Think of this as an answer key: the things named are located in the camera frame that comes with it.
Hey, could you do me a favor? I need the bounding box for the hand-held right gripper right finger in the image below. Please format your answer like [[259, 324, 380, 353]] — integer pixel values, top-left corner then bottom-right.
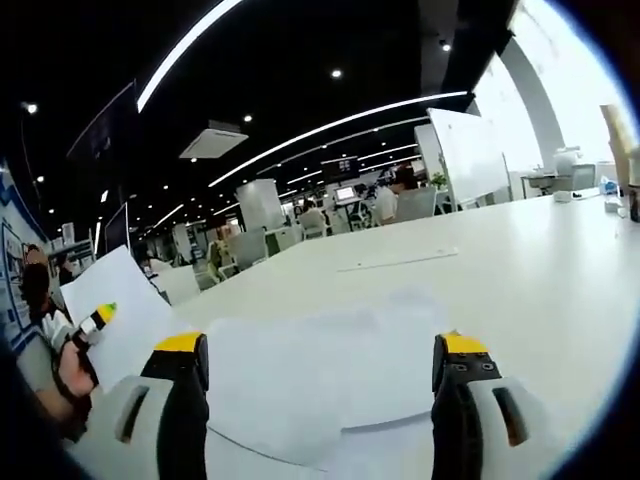
[[430, 330, 556, 480]]

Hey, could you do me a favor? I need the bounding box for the white storage shelf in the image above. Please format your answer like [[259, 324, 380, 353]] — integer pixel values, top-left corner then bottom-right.
[[48, 222, 97, 274]]

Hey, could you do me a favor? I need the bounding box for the ceiling air conditioner vent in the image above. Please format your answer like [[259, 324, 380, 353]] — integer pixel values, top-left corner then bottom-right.
[[178, 119, 250, 160]]

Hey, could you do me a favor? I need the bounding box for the hanging black ceiling screen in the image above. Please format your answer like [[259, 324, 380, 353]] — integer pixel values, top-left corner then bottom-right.
[[66, 79, 139, 160]]

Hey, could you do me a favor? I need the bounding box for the small hanging black screen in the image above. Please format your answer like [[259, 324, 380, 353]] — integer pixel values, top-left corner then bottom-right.
[[319, 157, 361, 182]]

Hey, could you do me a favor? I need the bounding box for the green white office chair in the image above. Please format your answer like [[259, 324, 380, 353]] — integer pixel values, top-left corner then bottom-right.
[[205, 238, 237, 282]]

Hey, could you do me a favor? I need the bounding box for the person's left hand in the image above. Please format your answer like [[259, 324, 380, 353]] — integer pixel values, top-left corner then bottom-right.
[[52, 329, 101, 401]]

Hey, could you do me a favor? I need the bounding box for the wide ceiling light strip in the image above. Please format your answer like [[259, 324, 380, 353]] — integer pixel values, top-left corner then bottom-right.
[[136, 0, 246, 114]]

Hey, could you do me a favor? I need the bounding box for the white pillar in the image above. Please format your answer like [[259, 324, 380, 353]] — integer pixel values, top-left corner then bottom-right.
[[234, 178, 287, 234]]

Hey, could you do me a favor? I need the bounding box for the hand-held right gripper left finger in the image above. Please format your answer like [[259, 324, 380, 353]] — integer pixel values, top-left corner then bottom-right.
[[67, 330, 210, 480]]

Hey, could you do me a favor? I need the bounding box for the white side desk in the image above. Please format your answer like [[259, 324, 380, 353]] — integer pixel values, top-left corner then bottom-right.
[[149, 263, 202, 307]]

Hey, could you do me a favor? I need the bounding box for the thin ceiling light strip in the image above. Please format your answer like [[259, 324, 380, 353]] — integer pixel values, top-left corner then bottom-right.
[[208, 90, 469, 189]]

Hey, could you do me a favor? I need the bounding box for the blue white wall poster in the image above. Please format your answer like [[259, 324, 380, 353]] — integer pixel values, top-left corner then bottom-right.
[[0, 159, 51, 351]]

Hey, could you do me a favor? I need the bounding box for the large whiteboard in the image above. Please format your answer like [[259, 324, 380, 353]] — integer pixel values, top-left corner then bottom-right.
[[427, 107, 510, 204]]

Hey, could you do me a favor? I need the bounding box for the stack of white printing papers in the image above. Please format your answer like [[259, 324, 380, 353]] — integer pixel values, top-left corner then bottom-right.
[[202, 287, 444, 469]]

